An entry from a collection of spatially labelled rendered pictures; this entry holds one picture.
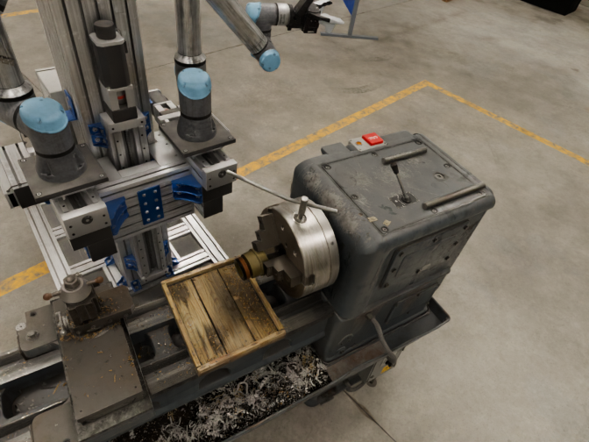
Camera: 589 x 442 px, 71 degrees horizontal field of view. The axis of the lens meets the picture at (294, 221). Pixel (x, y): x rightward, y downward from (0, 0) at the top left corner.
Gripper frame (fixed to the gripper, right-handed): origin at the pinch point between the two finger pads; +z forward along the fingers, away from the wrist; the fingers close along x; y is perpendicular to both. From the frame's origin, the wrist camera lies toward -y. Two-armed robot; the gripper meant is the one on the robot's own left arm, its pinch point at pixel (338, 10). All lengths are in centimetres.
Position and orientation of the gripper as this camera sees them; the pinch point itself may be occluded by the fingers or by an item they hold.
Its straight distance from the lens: 176.8
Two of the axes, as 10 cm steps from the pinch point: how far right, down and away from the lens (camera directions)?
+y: -1.6, 6.0, 7.9
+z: 9.6, -1.1, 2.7
